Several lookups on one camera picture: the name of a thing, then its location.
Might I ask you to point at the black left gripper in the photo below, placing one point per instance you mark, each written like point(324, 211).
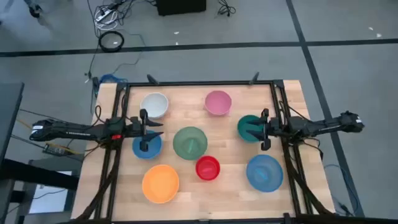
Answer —
point(143, 130)

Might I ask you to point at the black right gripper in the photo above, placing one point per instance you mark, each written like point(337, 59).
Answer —
point(272, 127)

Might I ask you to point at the teal bowl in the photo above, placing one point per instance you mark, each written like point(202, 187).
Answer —
point(244, 129)

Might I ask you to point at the small blue bowl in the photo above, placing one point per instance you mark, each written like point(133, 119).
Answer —
point(154, 150)

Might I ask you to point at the white bowl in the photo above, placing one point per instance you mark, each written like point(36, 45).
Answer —
point(154, 104)

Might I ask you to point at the large blue bowl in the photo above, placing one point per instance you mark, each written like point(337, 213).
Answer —
point(264, 172)

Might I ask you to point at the pink bowl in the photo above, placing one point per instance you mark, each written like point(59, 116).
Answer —
point(217, 102)

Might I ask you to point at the orange bowl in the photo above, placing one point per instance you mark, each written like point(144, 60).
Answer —
point(160, 183)

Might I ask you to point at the red bowl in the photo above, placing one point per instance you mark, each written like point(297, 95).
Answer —
point(207, 168)

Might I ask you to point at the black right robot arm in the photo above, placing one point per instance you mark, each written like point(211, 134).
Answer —
point(311, 127)

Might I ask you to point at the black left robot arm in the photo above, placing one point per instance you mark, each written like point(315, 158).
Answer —
point(77, 132)

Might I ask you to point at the green bowl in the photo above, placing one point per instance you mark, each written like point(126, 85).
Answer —
point(186, 140)

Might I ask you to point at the red tag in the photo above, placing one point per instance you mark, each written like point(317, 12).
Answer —
point(116, 137)

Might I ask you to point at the black table clamp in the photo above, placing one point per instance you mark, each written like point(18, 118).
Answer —
point(152, 79)
point(255, 77)

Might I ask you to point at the small black electronics box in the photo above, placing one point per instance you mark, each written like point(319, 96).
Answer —
point(54, 150)

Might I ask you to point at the white board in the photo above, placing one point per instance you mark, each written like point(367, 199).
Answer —
point(49, 196)

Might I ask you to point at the white power strip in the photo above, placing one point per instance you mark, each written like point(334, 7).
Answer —
point(104, 15)

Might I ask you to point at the black beam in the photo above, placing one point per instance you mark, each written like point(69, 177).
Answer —
point(37, 177)

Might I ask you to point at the dark grey desk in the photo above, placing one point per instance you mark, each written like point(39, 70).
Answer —
point(9, 118)

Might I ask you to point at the black chair wheel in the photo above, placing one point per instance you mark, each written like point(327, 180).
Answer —
point(34, 11)

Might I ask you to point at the black aluminium table frame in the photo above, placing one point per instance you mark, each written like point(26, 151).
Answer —
point(202, 83)

